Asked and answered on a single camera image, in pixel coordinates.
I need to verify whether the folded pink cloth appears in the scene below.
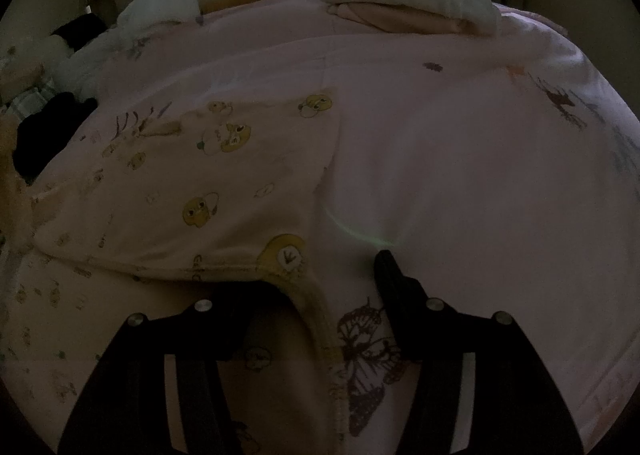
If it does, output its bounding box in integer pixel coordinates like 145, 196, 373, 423
327, 2, 477, 37

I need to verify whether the bear print baby garment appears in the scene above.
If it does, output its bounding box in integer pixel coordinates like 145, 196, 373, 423
0, 89, 352, 455

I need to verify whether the pink printed blanket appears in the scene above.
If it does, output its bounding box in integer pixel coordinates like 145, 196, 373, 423
47, 0, 640, 455

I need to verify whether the plaid cloth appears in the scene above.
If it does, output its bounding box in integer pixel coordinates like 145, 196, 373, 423
0, 78, 57, 122

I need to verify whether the dark cloth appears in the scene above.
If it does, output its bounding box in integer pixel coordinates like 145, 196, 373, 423
14, 92, 99, 182

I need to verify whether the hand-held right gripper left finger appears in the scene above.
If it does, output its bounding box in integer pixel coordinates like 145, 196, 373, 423
57, 281, 292, 455

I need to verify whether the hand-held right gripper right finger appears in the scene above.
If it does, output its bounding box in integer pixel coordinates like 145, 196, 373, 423
375, 249, 584, 455

